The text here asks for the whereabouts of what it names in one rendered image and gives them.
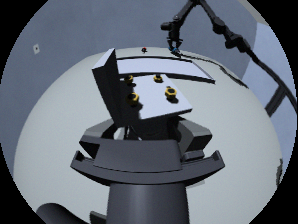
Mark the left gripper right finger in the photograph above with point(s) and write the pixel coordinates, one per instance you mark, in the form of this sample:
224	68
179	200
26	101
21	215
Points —
194	136

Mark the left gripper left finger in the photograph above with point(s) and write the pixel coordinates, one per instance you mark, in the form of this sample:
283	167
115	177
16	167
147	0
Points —
106	130

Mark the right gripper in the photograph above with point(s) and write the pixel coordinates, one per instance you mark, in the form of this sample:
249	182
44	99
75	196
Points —
174	37

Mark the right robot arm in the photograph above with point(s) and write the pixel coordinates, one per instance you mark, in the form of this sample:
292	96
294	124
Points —
219	26

